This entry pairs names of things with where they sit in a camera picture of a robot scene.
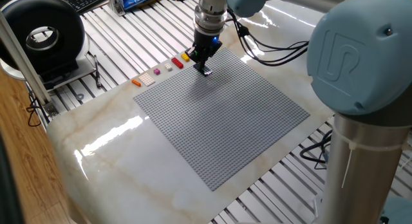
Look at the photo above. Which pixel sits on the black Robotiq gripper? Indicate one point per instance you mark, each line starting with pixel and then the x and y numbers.
pixel 206 43

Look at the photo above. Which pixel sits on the dark navy Lego plate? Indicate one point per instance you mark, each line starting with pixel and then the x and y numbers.
pixel 208 72

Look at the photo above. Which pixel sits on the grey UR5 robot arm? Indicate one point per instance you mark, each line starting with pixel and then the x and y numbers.
pixel 360 172

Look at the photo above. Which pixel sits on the yellow Lego brick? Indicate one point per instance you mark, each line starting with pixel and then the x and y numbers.
pixel 185 57

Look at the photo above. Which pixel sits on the red Lego brick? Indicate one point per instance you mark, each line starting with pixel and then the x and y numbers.
pixel 177 63

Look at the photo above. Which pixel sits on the small white Lego brick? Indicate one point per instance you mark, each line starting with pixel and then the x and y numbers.
pixel 168 67

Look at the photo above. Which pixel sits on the small magenta Lego brick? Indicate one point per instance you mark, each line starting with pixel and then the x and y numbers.
pixel 156 71

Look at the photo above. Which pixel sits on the large white Lego plate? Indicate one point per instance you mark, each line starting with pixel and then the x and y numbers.
pixel 146 79

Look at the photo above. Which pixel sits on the grey Lego baseplate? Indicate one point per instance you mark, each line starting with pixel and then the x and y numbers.
pixel 219 121

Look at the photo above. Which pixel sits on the orange Lego brick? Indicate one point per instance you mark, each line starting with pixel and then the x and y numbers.
pixel 136 82

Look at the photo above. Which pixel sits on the blue tissue pack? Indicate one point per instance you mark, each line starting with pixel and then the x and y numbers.
pixel 135 0

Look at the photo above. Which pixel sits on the metal washer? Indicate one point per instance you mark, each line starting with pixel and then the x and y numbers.
pixel 76 97

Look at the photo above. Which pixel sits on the black keyboard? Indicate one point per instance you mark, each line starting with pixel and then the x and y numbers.
pixel 87 0

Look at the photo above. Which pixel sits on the marble pattern board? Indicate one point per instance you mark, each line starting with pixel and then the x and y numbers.
pixel 128 172

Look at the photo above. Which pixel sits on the white zip tie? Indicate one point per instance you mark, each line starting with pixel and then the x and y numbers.
pixel 351 146

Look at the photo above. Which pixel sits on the dark blurred foreground object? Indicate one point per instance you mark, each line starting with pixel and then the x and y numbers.
pixel 8 192

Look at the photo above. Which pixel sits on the short aluminium post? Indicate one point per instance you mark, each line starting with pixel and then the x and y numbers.
pixel 116 5

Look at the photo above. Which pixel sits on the silver device base plate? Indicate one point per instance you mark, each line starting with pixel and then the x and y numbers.
pixel 84 69

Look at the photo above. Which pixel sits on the silver corner bracket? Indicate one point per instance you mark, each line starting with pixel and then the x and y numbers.
pixel 51 108

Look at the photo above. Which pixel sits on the aluminium frame profile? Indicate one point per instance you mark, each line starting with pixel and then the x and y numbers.
pixel 19 56

